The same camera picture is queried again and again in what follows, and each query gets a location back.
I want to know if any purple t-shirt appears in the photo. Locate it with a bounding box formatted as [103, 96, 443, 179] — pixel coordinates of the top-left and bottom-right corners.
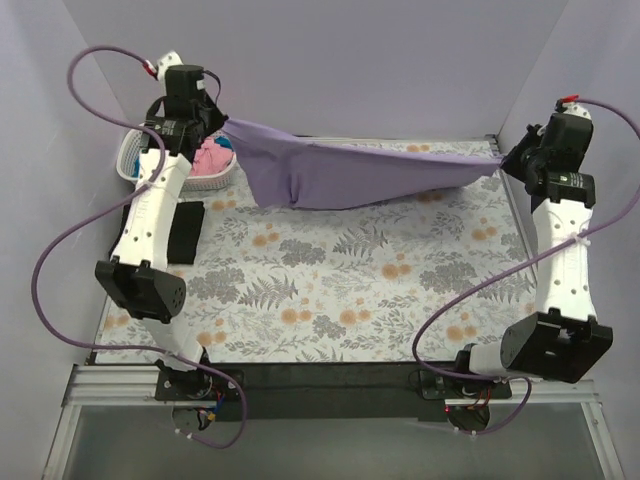
[223, 119, 500, 210]

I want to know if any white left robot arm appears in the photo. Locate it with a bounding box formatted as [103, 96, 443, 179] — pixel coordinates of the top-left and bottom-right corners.
[95, 64, 227, 400]

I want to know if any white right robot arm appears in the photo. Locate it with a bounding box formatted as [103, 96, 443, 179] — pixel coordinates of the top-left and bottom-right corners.
[452, 103, 613, 398]

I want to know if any white plastic laundry basket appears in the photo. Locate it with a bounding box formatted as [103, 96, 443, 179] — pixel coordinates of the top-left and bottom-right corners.
[116, 129, 237, 191]

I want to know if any pink t-shirt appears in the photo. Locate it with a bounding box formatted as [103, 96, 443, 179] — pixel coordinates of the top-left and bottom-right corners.
[190, 137, 234, 177]

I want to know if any teal t-shirt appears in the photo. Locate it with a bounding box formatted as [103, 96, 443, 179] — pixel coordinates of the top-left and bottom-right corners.
[130, 134, 236, 179]

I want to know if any folded black t-shirt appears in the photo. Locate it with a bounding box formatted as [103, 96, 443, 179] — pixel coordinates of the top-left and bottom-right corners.
[103, 201, 205, 271]

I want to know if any floral patterned tablecloth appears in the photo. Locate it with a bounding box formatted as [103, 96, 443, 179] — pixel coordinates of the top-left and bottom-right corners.
[93, 139, 546, 365]

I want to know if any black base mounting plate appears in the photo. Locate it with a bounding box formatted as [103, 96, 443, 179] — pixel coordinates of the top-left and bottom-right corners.
[154, 362, 514, 424]

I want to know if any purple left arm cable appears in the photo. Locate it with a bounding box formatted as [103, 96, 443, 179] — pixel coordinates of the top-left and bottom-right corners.
[30, 45, 250, 449]

